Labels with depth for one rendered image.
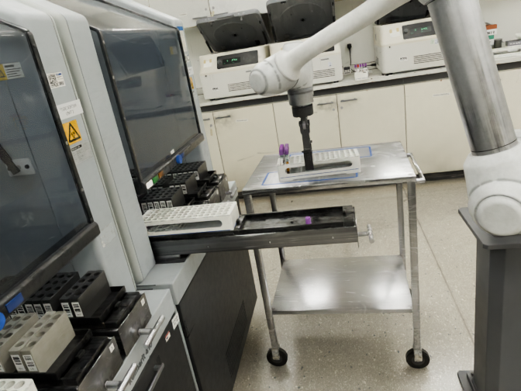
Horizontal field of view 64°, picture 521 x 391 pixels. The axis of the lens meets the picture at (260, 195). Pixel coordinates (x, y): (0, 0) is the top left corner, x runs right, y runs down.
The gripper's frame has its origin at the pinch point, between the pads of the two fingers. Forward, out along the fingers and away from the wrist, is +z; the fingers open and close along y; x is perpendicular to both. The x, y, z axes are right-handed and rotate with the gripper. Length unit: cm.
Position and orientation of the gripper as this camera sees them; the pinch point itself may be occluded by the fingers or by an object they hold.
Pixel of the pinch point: (308, 159)
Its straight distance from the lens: 156.3
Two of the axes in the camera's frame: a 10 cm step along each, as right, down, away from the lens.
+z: 1.6, 9.2, 3.5
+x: -9.8, 1.1, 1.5
